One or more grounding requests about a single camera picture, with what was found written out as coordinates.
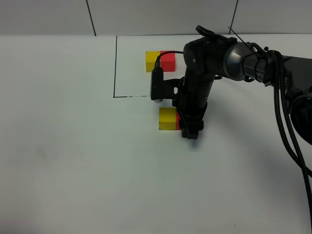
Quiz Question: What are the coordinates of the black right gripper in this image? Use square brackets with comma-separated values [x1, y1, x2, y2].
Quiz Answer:
[175, 97, 207, 139]

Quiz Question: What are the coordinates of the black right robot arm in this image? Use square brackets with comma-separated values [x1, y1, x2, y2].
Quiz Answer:
[180, 25, 312, 143]

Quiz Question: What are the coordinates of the red template block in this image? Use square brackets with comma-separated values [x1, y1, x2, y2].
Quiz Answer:
[160, 53, 176, 72]

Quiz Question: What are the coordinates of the yellow template block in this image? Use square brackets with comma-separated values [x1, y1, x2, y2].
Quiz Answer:
[145, 51, 160, 73]

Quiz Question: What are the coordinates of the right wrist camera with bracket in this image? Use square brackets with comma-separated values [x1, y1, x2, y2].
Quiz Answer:
[150, 67, 187, 107]

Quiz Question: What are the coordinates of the black right camera cable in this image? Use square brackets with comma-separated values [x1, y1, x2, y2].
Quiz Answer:
[154, 50, 185, 71]

